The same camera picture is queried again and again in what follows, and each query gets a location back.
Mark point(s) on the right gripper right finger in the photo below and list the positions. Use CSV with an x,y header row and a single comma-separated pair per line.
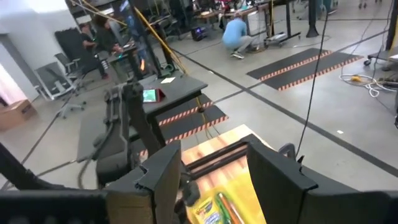
x,y
280,193

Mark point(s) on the person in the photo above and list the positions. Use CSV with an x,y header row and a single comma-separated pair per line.
x,y
107,37
236,34
88,43

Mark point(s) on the white paper sheet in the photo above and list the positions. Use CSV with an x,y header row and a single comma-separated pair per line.
x,y
168,80

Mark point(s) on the black metal table frame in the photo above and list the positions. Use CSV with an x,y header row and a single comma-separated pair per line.
x,y
214,157

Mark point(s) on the orange pencil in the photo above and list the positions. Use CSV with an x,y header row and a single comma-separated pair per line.
x,y
231,210

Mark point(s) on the cardboard box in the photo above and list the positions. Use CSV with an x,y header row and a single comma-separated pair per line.
x,y
15,115

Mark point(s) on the black orange-striped floor mat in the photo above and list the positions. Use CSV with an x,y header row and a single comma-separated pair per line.
x,y
186,124
304,68

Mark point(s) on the grey office chair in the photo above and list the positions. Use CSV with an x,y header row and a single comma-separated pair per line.
x,y
62,77

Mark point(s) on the yellow transparent pencil case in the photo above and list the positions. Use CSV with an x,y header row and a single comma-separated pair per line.
x,y
248,199

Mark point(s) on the dark grey side desk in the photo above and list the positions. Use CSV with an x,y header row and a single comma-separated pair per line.
x,y
180,87

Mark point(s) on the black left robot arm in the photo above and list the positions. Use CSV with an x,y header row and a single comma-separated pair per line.
x,y
140,124

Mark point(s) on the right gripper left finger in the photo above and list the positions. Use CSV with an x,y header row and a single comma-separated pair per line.
x,y
155,193

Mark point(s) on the crayon box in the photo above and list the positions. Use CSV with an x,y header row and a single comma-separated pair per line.
x,y
206,213

